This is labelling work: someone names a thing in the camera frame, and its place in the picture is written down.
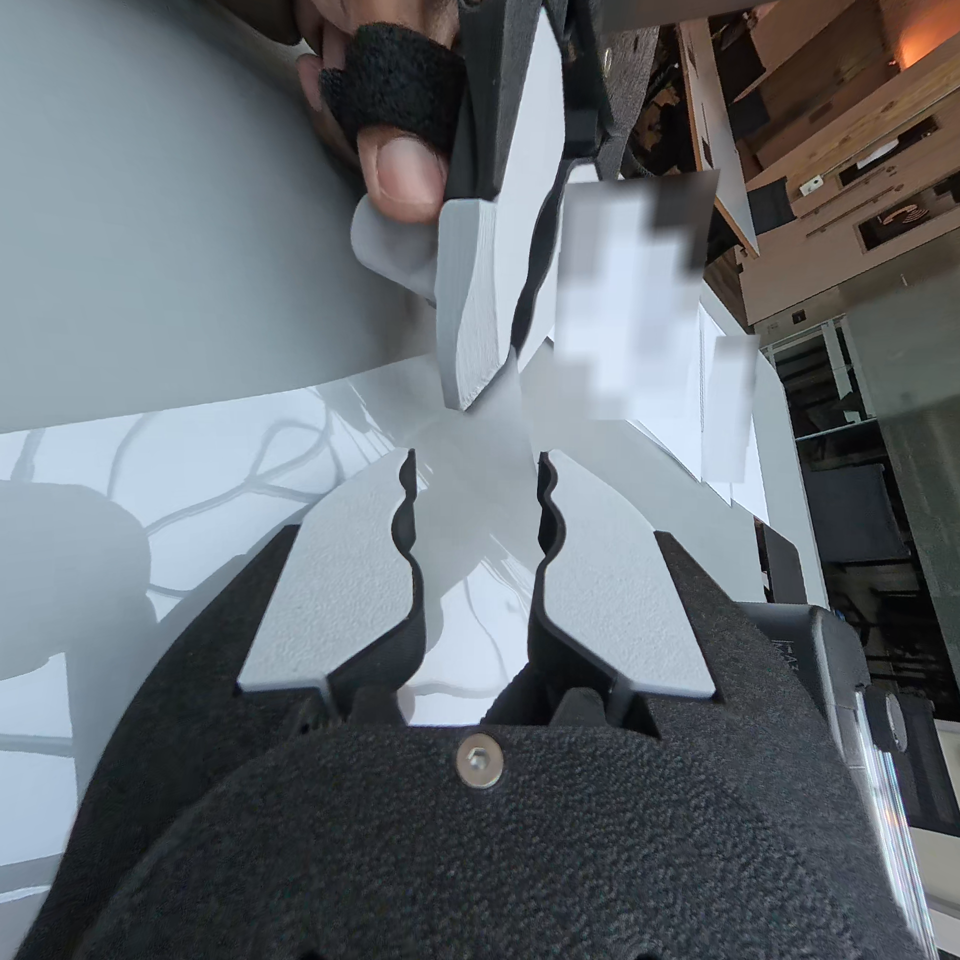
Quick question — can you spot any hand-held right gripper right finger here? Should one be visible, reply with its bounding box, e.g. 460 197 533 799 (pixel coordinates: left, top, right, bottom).
527 450 719 699

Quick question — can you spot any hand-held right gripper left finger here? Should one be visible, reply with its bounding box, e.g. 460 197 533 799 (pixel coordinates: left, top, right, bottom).
237 448 429 695

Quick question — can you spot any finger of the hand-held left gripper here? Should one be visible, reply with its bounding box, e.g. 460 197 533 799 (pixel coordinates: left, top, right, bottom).
517 161 601 363
437 11 575 412

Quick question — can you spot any white glossy desk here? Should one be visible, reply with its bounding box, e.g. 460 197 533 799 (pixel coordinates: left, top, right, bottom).
0 300 830 909

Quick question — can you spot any person's left hand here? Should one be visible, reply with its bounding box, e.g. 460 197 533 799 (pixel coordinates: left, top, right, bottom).
292 0 462 226

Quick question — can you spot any dark grey clamp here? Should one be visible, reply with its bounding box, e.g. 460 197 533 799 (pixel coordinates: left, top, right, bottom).
738 598 879 759

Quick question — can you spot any white wood-edged table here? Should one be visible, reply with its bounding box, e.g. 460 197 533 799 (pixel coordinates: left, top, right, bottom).
678 21 760 258

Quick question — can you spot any black box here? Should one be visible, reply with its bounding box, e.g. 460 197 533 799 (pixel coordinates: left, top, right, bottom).
748 178 796 235

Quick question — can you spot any dark rectangular screen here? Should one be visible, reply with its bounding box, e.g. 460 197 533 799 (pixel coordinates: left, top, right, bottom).
801 463 920 564

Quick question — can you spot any grey framed glass door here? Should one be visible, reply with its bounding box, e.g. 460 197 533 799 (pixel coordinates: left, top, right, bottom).
757 316 873 445

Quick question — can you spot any glass partition panel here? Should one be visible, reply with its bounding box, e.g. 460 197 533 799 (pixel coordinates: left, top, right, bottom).
843 288 960 834

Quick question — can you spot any wooden wall cabinet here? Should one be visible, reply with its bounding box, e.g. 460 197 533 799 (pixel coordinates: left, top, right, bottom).
738 0 960 325

